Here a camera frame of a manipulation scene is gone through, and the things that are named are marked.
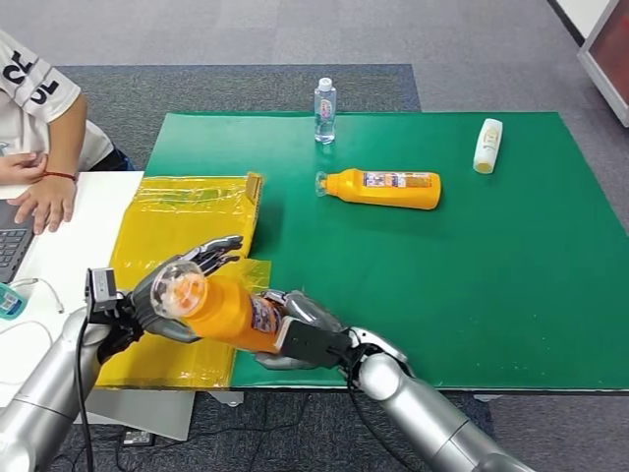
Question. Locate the person's left hand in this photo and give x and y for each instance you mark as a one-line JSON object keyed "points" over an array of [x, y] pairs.
{"points": [[47, 203]]}

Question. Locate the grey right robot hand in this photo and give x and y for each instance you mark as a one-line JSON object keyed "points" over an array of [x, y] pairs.
{"points": [[314, 342]]}

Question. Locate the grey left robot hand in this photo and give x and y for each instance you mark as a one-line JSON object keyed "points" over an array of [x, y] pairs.
{"points": [[139, 306]]}

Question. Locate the person's right hand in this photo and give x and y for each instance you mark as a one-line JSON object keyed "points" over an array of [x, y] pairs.
{"points": [[22, 168]]}

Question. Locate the orange bottle with clear cap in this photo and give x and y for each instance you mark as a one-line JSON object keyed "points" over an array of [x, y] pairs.
{"points": [[221, 319], [354, 187]]}

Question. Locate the person's left forearm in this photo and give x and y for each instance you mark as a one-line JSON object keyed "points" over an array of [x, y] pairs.
{"points": [[66, 146]]}

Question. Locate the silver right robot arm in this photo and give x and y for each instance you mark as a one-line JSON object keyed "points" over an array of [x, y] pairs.
{"points": [[418, 410]]}

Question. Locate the clear water bottle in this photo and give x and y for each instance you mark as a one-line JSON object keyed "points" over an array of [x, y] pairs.
{"points": [[325, 124]]}

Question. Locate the white cream bottle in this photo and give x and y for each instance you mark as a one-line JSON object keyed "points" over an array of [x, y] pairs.
{"points": [[487, 143]]}

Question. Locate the person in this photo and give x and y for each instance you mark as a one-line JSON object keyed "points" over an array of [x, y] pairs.
{"points": [[24, 124]]}

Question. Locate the dark laptop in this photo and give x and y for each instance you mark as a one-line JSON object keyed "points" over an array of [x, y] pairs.
{"points": [[12, 247]]}

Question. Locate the yellow plastic sheet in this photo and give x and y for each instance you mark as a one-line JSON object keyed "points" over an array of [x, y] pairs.
{"points": [[172, 221]]}

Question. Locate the teal handheld device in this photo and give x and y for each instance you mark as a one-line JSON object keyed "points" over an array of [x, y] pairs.
{"points": [[10, 303]]}

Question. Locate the pale table foot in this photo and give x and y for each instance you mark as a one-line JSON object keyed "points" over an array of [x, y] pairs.
{"points": [[486, 397], [226, 397]]}

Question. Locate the floor power strip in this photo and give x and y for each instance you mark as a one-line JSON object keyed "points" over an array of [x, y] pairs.
{"points": [[137, 438]]}

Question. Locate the green table mat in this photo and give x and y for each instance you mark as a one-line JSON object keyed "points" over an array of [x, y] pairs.
{"points": [[491, 260]]}

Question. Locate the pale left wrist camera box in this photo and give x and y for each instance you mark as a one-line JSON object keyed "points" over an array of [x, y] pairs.
{"points": [[103, 285]]}

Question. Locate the red board with white frame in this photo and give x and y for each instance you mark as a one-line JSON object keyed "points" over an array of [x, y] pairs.
{"points": [[614, 52]]}

